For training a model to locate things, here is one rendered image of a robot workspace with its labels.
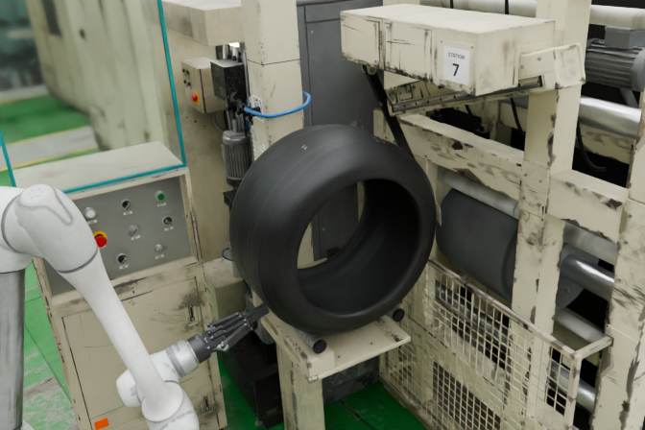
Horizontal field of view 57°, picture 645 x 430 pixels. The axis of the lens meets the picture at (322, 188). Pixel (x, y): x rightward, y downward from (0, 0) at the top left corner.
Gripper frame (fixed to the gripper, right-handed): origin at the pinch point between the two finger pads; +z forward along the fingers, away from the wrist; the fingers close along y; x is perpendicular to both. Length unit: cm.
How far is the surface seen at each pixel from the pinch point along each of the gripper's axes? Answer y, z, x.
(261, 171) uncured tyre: 6.1, 17.8, -36.5
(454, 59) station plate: -28, 62, -56
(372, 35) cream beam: 6, 62, -58
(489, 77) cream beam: -36, 65, -52
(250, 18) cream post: 32, 38, -70
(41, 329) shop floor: 196, -83, 82
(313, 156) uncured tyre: -6.6, 28.7, -39.5
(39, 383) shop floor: 147, -89, 81
